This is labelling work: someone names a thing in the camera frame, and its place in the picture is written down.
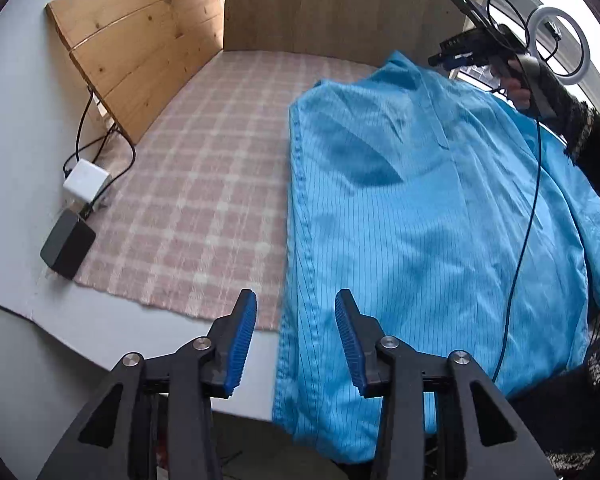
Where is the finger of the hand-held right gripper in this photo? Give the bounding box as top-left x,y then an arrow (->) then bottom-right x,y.
427,34 -> 473,71

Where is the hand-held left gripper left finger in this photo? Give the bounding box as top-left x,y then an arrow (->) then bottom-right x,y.
37,289 -> 258,480

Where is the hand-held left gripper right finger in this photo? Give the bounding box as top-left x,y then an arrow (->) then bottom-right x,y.
334,288 -> 558,480

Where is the blue pinstriped work coat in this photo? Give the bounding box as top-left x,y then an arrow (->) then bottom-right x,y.
271,51 -> 600,465

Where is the person's right forearm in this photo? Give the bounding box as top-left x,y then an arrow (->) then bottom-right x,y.
532,64 -> 600,221

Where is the person's right hand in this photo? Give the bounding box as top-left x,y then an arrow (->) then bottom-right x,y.
499,57 -> 535,114

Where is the light wooden back panel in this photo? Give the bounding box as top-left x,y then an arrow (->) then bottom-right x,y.
223,0 -> 477,68

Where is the pink plaid blanket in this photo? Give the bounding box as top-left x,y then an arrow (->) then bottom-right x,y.
75,50 -> 386,332

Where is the black power adapter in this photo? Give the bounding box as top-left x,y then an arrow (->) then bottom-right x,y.
40,209 -> 97,281

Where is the white power adapter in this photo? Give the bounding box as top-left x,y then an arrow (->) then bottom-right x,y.
62,160 -> 114,207

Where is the person's dark patterned sweater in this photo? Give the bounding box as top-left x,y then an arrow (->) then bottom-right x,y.
502,305 -> 600,480

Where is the knotty pine wood board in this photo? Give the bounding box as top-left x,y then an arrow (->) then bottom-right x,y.
46,0 -> 225,146

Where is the white ring light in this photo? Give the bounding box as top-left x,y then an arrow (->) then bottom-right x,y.
525,6 -> 594,79

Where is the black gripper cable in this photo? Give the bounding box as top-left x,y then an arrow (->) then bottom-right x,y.
489,110 -> 544,382

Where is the black adapter cable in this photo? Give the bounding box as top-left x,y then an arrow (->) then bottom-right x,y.
62,85 -> 137,211

